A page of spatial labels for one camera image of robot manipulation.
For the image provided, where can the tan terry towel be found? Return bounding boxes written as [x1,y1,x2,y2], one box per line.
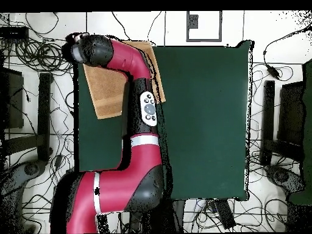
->
[82,40,167,120]

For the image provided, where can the black stand foot bar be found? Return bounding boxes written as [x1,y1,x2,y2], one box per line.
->
[260,80,305,167]
[3,72,53,162]

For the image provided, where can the black equipment box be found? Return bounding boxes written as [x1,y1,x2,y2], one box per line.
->
[277,80,305,147]
[0,67,24,129]

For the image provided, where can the dark grey square plate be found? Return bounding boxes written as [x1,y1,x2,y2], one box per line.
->
[188,13,199,29]

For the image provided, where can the grey stand base with caster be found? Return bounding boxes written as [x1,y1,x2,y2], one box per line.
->
[264,164,307,196]
[0,159,47,233]

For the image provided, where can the dark green table cloth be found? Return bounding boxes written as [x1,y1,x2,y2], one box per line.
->
[73,37,254,202]

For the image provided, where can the black power adapter brick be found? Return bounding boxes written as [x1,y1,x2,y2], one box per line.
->
[266,63,280,80]

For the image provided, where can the black rectangular floor box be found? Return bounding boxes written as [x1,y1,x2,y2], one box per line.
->
[213,199,236,230]

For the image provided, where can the coiled black cable bundle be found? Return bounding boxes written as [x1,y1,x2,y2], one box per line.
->
[14,38,74,73]

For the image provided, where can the black cable with plug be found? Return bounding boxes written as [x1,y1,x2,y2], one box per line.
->
[111,11,132,46]

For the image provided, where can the grey square floor frame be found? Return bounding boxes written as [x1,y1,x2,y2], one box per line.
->
[186,10,223,43]

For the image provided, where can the black adapter cable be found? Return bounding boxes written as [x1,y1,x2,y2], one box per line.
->
[262,21,312,66]

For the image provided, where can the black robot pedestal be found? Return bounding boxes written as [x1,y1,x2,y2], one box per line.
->
[160,199,187,233]

